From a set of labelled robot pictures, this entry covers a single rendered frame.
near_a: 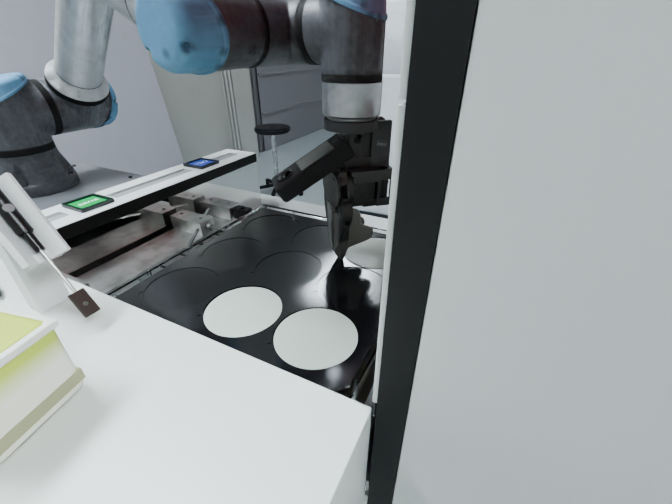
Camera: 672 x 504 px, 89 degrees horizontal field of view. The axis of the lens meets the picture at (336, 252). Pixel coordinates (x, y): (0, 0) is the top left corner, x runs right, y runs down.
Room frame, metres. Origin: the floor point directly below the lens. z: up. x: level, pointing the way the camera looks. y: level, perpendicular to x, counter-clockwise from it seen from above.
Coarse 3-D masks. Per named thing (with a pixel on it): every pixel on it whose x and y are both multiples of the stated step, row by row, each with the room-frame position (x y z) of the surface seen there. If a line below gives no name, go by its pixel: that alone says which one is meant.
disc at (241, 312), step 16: (240, 288) 0.39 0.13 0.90; (256, 288) 0.39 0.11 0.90; (224, 304) 0.35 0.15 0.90; (240, 304) 0.35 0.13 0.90; (256, 304) 0.35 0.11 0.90; (272, 304) 0.35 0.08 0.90; (208, 320) 0.32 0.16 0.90; (224, 320) 0.32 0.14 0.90; (240, 320) 0.32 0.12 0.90; (256, 320) 0.32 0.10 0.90; (272, 320) 0.32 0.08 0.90; (224, 336) 0.30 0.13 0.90; (240, 336) 0.30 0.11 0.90
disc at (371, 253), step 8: (368, 240) 0.53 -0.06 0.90; (376, 240) 0.53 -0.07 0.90; (384, 240) 0.53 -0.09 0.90; (352, 248) 0.50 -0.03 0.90; (360, 248) 0.50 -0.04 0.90; (368, 248) 0.50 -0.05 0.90; (376, 248) 0.50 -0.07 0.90; (384, 248) 0.50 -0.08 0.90; (352, 256) 0.47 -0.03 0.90; (360, 256) 0.47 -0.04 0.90; (368, 256) 0.47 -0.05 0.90; (376, 256) 0.47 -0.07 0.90; (384, 256) 0.47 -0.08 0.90; (360, 264) 0.45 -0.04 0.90; (368, 264) 0.45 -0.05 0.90; (376, 264) 0.45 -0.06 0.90
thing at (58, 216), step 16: (224, 160) 0.81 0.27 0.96; (144, 176) 0.70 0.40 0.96; (160, 176) 0.70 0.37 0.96; (176, 176) 0.70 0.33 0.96; (192, 176) 0.70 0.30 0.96; (96, 192) 0.60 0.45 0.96; (112, 192) 0.60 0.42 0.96; (128, 192) 0.61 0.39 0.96; (144, 192) 0.60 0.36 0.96; (48, 208) 0.53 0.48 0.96; (64, 208) 0.53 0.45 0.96; (96, 208) 0.53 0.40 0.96; (64, 224) 0.47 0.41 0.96
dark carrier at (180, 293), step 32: (256, 224) 0.59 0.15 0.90; (288, 224) 0.59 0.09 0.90; (320, 224) 0.59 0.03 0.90; (192, 256) 0.47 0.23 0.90; (224, 256) 0.48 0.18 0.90; (256, 256) 0.48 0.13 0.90; (288, 256) 0.48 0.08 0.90; (320, 256) 0.47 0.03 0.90; (160, 288) 0.39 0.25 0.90; (192, 288) 0.39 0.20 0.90; (224, 288) 0.39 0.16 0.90; (288, 288) 0.39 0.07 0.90; (320, 288) 0.39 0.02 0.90; (352, 288) 0.39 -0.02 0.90; (192, 320) 0.32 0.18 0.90; (352, 320) 0.32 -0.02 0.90; (256, 352) 0.27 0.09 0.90; (320, 384) 0.23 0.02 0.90
